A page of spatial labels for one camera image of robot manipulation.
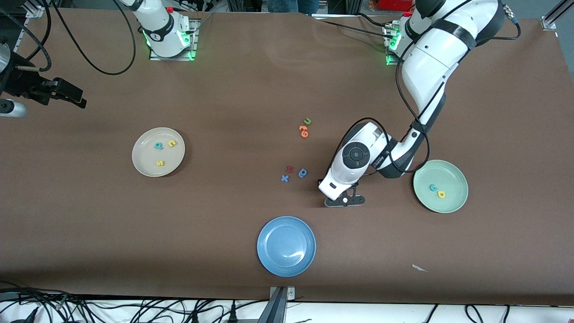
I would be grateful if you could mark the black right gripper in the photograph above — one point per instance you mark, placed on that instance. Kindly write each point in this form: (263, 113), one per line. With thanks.
(23, 83)

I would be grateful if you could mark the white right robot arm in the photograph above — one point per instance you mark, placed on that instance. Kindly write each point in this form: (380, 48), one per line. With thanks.
(161, 27)

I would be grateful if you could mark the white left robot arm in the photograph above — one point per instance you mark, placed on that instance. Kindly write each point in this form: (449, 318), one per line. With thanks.
(430, 67)

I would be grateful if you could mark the beige round plate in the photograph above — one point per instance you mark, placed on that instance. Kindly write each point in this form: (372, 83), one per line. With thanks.
(148, 157)

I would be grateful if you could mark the blue jeans legs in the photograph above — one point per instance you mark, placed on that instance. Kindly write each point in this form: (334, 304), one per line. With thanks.
(291, 5)

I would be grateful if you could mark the blue foam letter a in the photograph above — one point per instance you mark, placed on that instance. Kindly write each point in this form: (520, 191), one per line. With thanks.
(305, 171)

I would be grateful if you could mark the blue round plate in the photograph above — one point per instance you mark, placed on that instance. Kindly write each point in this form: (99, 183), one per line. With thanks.
(286, 246)

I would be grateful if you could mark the red box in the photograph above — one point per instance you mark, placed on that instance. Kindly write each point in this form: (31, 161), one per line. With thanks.
(394, 4)

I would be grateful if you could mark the white paper scrap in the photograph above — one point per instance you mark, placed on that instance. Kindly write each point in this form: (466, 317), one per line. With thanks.
(419, 268)

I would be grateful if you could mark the light green round plate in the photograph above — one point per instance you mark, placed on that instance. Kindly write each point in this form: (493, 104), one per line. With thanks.
(450, 179)

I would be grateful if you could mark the aluminium frame profile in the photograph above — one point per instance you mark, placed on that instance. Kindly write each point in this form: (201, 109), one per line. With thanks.
(554, 15)
(28, 18)

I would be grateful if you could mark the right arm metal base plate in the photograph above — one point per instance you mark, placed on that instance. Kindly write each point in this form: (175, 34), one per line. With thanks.
(193, 40)

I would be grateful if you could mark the aluminium table edge bracket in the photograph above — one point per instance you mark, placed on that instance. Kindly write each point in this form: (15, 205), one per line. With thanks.
(280, 303)

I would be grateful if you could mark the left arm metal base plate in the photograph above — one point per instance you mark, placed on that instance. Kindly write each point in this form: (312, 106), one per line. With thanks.
(390, 56)

